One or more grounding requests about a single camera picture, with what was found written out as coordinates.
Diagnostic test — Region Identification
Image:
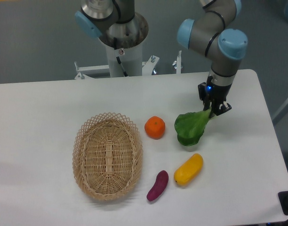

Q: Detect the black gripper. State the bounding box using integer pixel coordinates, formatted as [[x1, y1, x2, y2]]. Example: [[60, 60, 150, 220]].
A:
[[198, 74, 233, 118]]

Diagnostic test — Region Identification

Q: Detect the green leafy vegetable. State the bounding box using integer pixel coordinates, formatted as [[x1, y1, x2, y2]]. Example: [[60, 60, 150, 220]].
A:
[[174, 109, 212, 146]]

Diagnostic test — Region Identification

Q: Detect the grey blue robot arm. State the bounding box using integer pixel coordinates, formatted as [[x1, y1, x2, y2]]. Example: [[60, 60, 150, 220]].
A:
[[75, 0, 248, 117]]

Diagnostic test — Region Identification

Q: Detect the orange tangerine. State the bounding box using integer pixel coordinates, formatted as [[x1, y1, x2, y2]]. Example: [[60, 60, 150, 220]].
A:
[[144, 116, 166, 139]]

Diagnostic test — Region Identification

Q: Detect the white table leg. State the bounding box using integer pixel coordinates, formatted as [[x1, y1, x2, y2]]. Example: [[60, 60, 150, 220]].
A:
[[272, 97, 288, 126]]

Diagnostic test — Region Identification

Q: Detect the yellow mango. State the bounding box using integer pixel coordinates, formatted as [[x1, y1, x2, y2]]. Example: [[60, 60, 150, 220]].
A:
[[174, 153, 204, 186]]

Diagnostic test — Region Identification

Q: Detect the purple sweet potato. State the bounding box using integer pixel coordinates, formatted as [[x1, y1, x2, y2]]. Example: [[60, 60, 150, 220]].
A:
[[146, 170, 169, 202]]

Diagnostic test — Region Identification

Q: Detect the woven wicker basket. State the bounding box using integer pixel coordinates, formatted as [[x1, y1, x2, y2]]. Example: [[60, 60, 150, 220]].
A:
[[72, 113, 143, 201]]

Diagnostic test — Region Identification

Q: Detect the black device at table edge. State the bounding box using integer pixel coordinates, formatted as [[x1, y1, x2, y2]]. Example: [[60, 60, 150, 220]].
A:
[[278, 191, 288, 216]]

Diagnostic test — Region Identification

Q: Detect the white metal frame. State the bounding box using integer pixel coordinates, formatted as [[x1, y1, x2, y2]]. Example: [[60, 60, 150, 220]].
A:
[[74, 50, 183, 80]]

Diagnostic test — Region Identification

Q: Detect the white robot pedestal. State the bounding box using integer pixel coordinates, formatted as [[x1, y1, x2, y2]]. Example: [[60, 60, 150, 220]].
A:
[[96, 12, 149, 78]]

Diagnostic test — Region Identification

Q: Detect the black cable on pedestal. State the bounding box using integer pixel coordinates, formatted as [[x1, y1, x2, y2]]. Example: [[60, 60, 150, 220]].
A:
[[113, 37, 129, 77]]

